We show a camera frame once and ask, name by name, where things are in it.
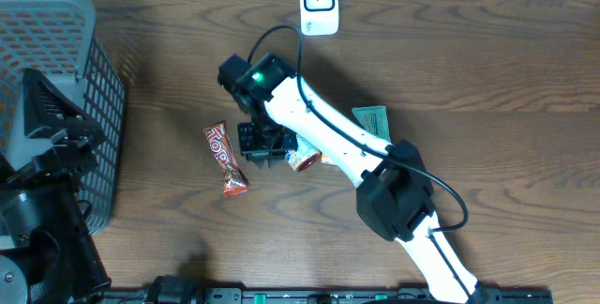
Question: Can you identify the green tissue wipes pack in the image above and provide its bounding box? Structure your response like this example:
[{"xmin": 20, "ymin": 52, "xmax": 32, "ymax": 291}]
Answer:
[{"xmin": 352, "ymin": 105, "xmax": 391, "ymax": 143}]

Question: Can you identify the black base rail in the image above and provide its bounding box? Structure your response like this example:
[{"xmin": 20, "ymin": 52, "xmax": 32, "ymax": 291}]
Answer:
[{"xmin": 100, "ymin": 275, "xmax": 554, "ymax": 304}]

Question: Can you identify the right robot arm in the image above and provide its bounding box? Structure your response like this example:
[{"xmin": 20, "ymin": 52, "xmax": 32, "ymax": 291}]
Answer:
[{"xmin": 217, "ymin": 54, "xmax": 484, "ymax": 303}]

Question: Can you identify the white barcode scanner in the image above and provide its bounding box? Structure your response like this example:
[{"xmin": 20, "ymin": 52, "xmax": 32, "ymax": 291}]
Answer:
[{"xmin": 300, "ymin": 0, "xmax": 339, "ymax": 36}]

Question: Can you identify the small orange carton box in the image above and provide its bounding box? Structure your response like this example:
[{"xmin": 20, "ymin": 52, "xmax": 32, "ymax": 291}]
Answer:
[{"xmin": 321, "ymin": 153, "xmax": 335, "ymax": 165}]

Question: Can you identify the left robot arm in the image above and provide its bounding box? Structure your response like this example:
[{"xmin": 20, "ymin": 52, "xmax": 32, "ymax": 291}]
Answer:
[{"xmin": 1, "ymin": 68, "xmax": 112, "ymax": 303}]

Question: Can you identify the grey plastic basket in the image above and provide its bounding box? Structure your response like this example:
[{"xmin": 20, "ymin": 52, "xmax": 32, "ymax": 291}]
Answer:
[{"xmin": 1, "ymin": 0, "xmax": 128, "ymax": 234}]

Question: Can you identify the green lid jar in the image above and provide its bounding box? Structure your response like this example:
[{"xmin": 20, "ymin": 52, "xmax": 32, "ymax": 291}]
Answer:
[{"xmin": 285, "ymin": 135, "xmax": 322, "ymax": 172}]

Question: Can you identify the red chocolate bar wrapper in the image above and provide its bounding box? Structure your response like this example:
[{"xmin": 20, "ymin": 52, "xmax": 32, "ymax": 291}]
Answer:
[{"xmin": 203, "ymin": 121, "xmax": 248, "ymax": 197}]

